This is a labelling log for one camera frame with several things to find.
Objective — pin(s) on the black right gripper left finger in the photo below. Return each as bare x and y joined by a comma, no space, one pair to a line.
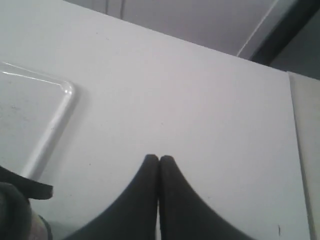
133,215

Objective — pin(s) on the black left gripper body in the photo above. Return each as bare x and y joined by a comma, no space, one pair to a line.
15,213

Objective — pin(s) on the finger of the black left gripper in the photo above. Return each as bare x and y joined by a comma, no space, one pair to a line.
31,189

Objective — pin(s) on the soy sauce bottle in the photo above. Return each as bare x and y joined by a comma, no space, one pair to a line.
40,229

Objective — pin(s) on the white plastic tray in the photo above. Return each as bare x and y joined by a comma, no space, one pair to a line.
33,109

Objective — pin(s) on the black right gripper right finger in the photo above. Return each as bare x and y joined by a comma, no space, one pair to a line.
183,214

